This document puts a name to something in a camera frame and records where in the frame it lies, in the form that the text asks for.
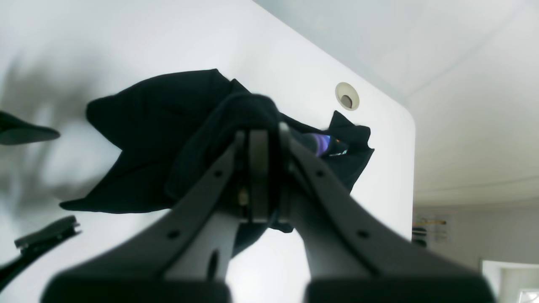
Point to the left table cable grommet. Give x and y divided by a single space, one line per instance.
347 96

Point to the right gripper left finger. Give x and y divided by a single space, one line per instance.
182 258

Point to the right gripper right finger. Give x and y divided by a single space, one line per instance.
354 258

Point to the black T-shirt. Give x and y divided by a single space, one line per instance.
170 128

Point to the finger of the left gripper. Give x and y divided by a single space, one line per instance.
15 131
35 245

